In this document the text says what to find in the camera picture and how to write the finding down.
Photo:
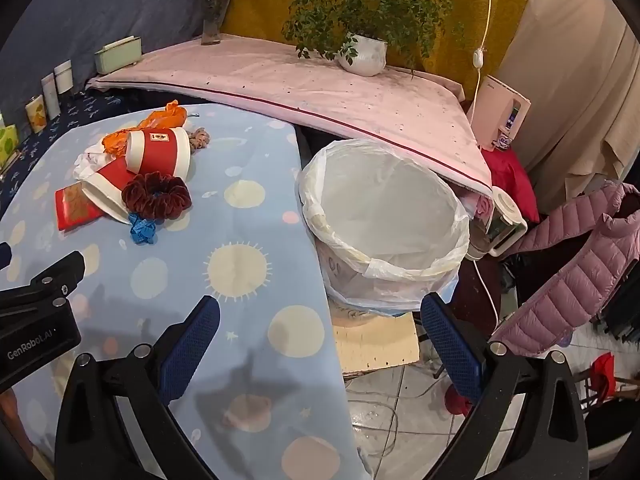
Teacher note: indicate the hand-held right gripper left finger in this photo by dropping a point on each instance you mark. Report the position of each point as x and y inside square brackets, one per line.
[192, 345]

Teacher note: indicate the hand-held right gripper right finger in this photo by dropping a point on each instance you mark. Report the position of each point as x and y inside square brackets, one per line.
[447, 347]

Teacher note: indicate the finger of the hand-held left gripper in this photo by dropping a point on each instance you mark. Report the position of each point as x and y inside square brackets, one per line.
[4, 256]
[55, 272]

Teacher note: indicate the red packet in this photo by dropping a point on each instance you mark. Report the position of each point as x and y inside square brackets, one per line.
[75, 207]

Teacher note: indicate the blue wrapper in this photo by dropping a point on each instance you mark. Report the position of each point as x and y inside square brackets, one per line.
[142, 230]

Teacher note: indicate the red paper cup white rim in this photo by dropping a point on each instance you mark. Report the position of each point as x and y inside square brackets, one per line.
[107, 180]
[160, 152]

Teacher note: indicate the dark red velvet scrunchie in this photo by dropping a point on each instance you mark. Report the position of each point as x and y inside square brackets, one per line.
[134, 194]

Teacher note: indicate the white tissue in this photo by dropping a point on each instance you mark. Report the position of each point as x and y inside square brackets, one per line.
[87, 162]

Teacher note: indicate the bin with white plastic liner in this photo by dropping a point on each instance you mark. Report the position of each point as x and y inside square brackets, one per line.
[380, 200]

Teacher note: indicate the orange plastic bag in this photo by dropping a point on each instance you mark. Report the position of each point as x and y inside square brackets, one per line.
[165, 117]

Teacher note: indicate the cream block under bin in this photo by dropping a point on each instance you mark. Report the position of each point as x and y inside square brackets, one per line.
[375, 340]

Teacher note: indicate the green tissue box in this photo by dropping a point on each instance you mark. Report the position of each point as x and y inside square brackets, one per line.
[7, 145]

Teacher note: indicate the small white kettle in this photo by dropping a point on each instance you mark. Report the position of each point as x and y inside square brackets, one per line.
[502, 225]

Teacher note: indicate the pink down jacket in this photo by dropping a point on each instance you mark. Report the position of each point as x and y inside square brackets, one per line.
[565, 280]

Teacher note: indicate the light blue planet-print cloth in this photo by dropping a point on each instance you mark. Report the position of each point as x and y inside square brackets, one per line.
[250, 220]

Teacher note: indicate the yellow printed canister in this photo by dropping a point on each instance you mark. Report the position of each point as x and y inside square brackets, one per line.
[36, 115]

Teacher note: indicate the red stool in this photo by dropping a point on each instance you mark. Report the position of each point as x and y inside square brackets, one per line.
[602, 372]

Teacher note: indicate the navy printed cloth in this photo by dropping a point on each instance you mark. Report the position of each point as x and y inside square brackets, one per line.
[75, 110]

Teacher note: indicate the tall white bottle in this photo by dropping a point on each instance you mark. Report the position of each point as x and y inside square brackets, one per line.
[50, 97]

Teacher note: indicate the red cloth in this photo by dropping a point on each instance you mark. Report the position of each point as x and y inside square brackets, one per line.
[510, 180]

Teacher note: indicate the white round jar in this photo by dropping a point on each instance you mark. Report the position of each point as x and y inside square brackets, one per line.
[63, 77]

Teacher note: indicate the beige scrunchie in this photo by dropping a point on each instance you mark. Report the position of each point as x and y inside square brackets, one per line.
[199, 139]

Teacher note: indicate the mint green box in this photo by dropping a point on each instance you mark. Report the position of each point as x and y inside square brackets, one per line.
[117, 56]

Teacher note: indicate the white pink appliance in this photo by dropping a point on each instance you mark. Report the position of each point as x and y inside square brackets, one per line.
[492, 110]

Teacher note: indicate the grey blue cloth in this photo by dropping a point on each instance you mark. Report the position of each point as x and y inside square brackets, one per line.
[100, 0]

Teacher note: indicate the pink quilted mattress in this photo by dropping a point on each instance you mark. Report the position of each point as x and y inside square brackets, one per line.
[300, 75]

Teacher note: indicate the glass vase with pink flowers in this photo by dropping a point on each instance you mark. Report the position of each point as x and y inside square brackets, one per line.
[212, 25]

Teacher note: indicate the green potted plant white pot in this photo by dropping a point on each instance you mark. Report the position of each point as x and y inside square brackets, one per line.
[365, 52]

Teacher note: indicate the beige curtain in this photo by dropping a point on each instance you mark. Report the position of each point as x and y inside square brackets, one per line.
[575, 60]

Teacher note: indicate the mustard yellow cloth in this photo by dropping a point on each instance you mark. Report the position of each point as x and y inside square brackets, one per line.
[260, 15]

